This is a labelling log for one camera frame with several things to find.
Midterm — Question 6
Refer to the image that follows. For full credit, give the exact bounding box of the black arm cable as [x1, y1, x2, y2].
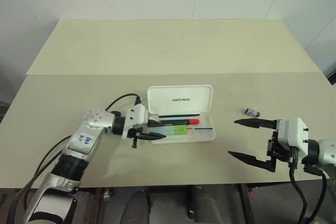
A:
[6, 134, 73, 224]
[288, 155, 329, 224]

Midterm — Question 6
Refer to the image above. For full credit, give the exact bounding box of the dark metal frame bar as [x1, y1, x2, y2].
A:
[235, 183, 254, 224]

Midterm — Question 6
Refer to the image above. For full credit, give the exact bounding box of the dark rounded shape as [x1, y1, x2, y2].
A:
[187, 185, 212, 224]
[125, 189, 153, 224]

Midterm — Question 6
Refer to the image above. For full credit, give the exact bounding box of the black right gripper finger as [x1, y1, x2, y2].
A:
[228, 151, 276, 174]
[234, 119, 278, 130]

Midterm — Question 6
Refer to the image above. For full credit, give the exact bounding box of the clear green marker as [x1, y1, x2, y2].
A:
[146, 126, 188, 136]

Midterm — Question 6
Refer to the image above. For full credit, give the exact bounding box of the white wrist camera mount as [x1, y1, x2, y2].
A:
[122, 104, 150, 139]
[276, 116, 310, 154]

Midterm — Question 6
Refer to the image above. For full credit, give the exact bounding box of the white hinged pencil case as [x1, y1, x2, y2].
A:
[146, 84, 216, 144]

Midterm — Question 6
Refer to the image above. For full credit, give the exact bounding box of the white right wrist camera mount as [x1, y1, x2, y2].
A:
[276, 116, 310, 154]

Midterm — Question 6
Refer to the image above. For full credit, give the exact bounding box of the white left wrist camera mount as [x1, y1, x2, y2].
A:
[122, 104, 150, 139]

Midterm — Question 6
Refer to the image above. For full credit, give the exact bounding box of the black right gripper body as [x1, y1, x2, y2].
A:
[266, 129, 298, 168]

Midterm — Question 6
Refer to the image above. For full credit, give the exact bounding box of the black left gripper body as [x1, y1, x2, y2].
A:
[129, 120, 153, 149]

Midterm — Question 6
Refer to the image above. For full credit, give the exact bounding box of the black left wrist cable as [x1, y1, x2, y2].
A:
[104, 93, 143, 112]

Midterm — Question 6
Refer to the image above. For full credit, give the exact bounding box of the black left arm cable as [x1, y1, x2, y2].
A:
[6, 134, 73, 224]

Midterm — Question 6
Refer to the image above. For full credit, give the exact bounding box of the red marker with black body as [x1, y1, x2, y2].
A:
[158, 119, 201, 127]

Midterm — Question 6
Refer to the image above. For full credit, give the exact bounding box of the thin black pen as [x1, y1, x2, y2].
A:
[158, 113, 202, 118]

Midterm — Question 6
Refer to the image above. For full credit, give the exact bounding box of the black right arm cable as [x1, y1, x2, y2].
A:
[288, 155, 329, 224]

